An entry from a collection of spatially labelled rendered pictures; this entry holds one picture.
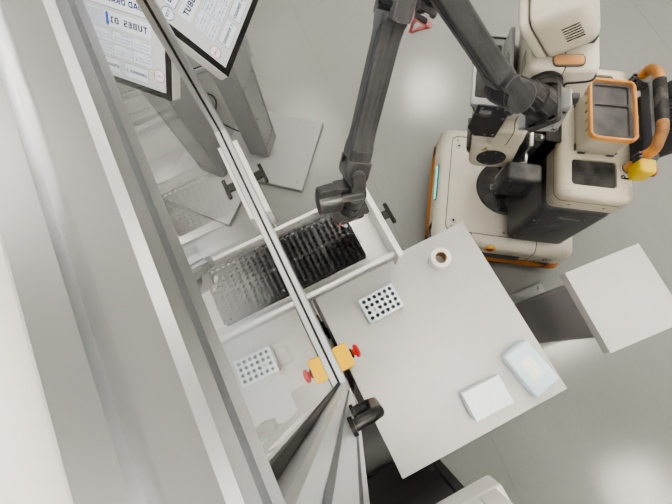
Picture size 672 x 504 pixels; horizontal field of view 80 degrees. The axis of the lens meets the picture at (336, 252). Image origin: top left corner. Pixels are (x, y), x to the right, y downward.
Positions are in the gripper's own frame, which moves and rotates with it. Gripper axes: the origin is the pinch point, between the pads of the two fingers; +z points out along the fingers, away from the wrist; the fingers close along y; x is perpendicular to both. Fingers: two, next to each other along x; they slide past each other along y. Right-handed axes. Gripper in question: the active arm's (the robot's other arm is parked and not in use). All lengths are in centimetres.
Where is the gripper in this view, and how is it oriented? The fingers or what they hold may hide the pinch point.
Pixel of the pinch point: (343, 218)
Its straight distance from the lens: 120.7
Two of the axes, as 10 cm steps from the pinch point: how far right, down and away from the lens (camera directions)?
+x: 3.9, 9.1, -1.8
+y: -9.1, 3.5, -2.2
